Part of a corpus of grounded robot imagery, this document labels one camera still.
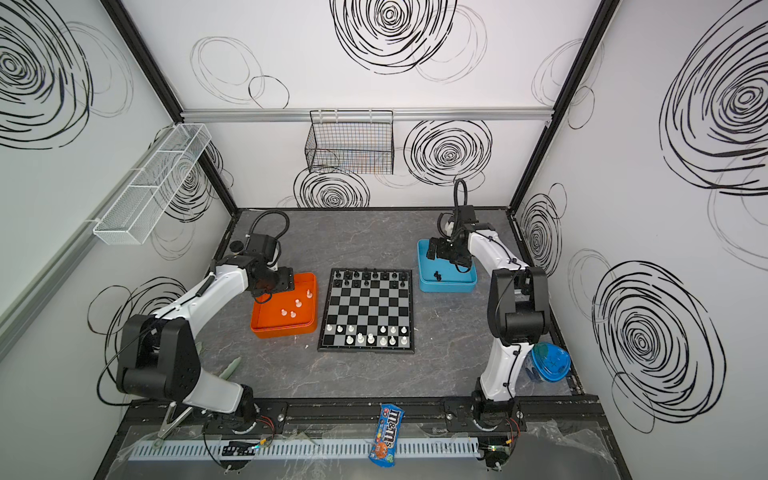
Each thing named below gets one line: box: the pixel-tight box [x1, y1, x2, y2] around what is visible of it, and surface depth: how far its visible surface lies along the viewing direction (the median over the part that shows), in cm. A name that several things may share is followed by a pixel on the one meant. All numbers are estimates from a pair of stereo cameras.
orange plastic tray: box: [251, 273, 318, 338], surface depth 93 cm
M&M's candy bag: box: [368, 404, 406, 468], surface depth 72 cm
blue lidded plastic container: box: [531, 342, 571, 382], surface depth 74 cm
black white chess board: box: [317, 268, 415, 354], surface depth 93 cm
